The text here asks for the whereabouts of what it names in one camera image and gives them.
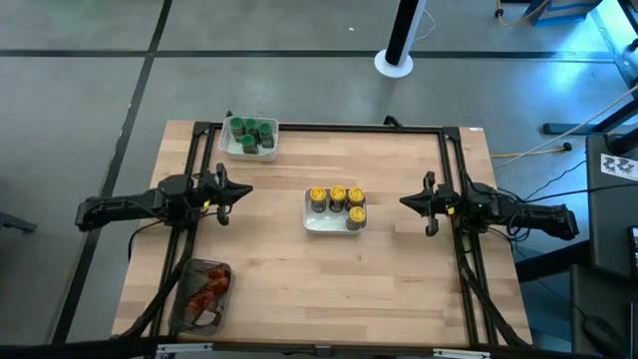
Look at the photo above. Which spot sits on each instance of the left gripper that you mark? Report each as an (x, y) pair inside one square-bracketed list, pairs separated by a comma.
[(209, 190)]

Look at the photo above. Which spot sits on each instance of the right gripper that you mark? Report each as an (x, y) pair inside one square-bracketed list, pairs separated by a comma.
[(446, 200)]

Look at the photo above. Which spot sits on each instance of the green seasoning packet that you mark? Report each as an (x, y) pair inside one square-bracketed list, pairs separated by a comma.
[(248, 142)]

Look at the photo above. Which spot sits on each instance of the green-lid spice jar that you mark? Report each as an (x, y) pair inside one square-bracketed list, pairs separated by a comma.
[(250, 124), (236, 123), (265, 130)]

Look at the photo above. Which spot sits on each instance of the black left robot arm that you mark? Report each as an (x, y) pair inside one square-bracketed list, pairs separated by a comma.
[(124, 207)]

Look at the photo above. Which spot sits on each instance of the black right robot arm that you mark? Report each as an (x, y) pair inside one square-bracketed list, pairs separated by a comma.
[(538, 217)]

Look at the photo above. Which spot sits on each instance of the white plastic bin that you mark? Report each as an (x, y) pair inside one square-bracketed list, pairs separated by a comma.
[(324, 224), (229, 149)]

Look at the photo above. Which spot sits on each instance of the small white label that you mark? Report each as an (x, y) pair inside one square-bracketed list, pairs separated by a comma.
[(476, 128)]

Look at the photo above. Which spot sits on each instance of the white and black pole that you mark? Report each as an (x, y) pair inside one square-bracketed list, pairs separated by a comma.
[(394, 64)]

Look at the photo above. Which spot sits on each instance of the smoky clear plastic bin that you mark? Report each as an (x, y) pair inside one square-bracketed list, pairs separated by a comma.
[(179, 319)]

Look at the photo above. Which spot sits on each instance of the black desk foot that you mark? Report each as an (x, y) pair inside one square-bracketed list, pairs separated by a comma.
[(573, 128)]

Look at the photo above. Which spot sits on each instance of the black desk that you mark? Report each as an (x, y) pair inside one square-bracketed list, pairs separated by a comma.
[(610, 249)]

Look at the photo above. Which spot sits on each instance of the white paper sheet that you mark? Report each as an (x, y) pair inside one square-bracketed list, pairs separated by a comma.
[(618, 167)]

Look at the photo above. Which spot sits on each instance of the phone screen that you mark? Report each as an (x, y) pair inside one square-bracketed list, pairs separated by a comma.
[(634, 249)]

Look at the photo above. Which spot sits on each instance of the black metal crossbar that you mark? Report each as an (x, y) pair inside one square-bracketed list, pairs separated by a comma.
[(75, 347)]

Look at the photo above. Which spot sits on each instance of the silver bracket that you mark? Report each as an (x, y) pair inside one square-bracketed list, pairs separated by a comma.
[(461, 354), (184, 349)]

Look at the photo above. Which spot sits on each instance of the grey metal frame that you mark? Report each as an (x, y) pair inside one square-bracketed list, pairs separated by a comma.
[(625, 62)]

